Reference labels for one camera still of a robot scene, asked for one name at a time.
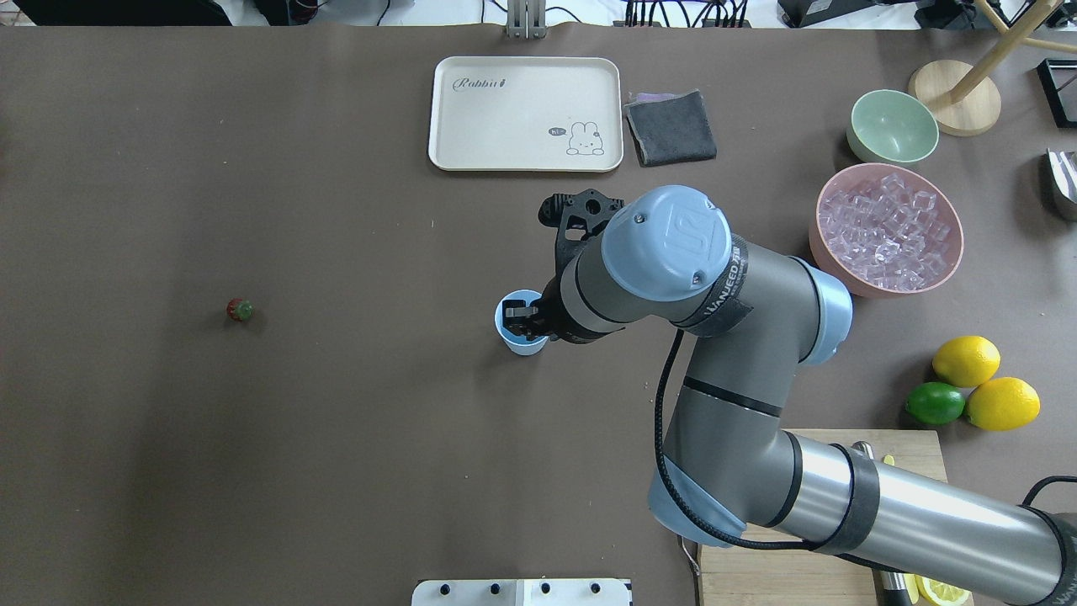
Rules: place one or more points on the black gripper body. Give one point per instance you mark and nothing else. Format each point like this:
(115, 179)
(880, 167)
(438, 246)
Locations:
(549, 316)

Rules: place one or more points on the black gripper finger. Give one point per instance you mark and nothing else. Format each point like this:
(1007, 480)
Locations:
(521, 322)

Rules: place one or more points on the red strawberry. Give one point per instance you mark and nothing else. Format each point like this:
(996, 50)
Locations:
(240, 310)

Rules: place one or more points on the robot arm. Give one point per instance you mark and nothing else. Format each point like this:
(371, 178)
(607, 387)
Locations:
(727, 473)

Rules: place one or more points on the light blue cup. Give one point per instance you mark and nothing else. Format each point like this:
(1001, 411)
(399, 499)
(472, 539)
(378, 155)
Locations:
(518, 345)

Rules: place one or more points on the clear ice cubes pile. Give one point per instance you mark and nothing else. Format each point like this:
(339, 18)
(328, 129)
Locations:
(888, 236)

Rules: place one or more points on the steel ice scoop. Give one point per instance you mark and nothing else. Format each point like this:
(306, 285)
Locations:
(1061, 167)

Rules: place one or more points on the dark grey cloth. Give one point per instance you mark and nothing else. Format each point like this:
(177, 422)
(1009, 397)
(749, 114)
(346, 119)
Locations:
(670, 127)

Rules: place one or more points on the beige rabbit tray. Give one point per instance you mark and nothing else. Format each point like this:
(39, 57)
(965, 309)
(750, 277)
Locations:
(526, 114)

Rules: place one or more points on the pink bowl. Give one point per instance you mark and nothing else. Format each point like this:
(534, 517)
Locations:
(886, 231)

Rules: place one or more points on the green bowl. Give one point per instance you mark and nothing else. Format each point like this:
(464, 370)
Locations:
(891, 126)

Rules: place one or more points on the wooden cutting board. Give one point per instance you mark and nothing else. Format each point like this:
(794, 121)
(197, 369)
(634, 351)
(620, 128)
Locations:
(734, 576)

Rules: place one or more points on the green lime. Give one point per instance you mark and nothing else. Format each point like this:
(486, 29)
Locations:
(936, 403)

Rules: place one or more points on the wooden glass stand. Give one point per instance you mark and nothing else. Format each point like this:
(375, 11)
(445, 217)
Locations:
(962, 98)

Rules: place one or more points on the yellow lemon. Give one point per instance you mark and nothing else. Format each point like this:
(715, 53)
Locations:
(967, 361)
(1003, 404)

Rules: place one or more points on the lemon slice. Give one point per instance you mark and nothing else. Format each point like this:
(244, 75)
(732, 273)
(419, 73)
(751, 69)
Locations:
(941, 593)

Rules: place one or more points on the aluminium frame post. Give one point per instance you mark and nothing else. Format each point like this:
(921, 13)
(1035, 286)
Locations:
(526, 19)

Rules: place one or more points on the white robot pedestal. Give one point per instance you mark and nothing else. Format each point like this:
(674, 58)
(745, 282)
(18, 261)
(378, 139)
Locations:
(524, 591)

